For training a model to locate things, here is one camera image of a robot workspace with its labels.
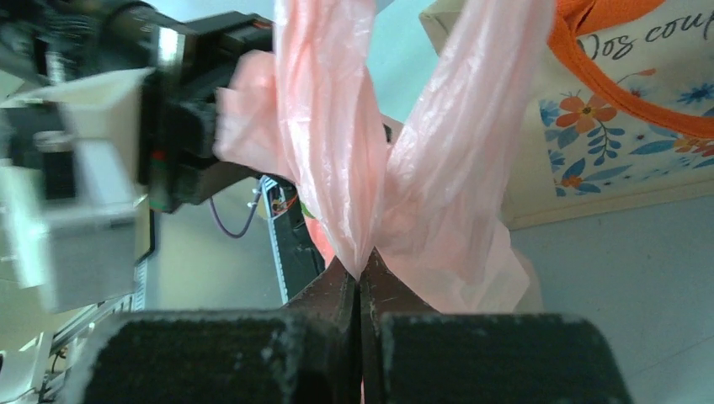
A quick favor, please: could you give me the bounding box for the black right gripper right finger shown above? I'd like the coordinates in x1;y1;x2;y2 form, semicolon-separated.
360;252;632;403

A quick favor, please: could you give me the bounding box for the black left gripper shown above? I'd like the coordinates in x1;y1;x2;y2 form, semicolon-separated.
100;1;273;213

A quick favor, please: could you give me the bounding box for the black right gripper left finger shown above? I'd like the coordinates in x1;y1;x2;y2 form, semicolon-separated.
67;262;360;403

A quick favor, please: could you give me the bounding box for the pink plastic bag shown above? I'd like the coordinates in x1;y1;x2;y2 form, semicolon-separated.
214;1;556;313

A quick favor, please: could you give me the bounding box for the beige floral tote bag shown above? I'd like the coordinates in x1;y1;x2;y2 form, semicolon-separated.
418;0;714;231

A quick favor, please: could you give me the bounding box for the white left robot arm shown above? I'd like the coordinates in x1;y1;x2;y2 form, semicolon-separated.
1;1;273;213

